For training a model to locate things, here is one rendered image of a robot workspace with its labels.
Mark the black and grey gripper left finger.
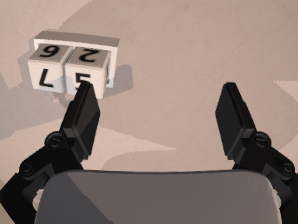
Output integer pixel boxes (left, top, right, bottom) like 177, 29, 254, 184
0, 81, 100, 224

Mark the white number cube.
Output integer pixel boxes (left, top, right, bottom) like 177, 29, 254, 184
64, 46, 111, 99
27, 43, 73, 93

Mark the white rectangular tray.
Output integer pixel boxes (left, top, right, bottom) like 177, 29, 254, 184
34, 31, 120, 88

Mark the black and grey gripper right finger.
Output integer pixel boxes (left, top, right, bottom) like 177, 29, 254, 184
215, 82, 298, 224

